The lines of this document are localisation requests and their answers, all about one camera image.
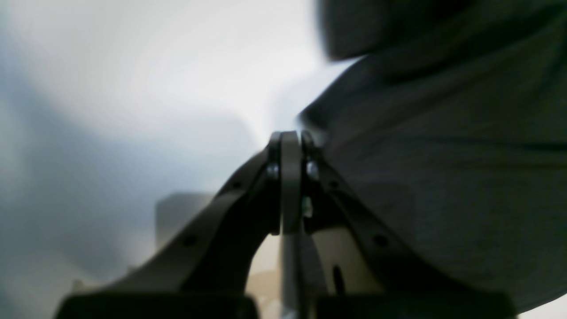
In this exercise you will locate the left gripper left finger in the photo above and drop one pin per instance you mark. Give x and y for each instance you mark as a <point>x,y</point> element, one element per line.
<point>202,272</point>

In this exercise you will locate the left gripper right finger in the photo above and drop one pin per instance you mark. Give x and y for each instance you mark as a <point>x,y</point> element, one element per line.
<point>371,272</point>

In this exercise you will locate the black t-shirt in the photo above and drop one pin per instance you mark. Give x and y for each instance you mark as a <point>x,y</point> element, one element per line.
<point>451,127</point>

